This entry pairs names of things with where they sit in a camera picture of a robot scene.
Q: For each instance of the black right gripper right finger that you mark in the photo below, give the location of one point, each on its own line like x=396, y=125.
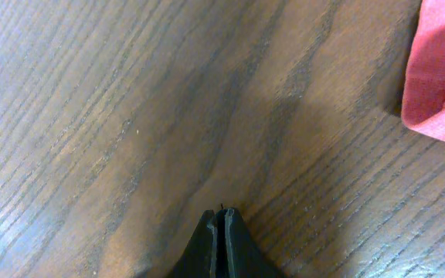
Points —
x=244, y=258

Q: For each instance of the red t-shirt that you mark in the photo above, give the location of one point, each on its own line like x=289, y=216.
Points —
x=423, y=105

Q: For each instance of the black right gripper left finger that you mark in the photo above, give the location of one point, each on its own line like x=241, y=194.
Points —
x=198, y=260

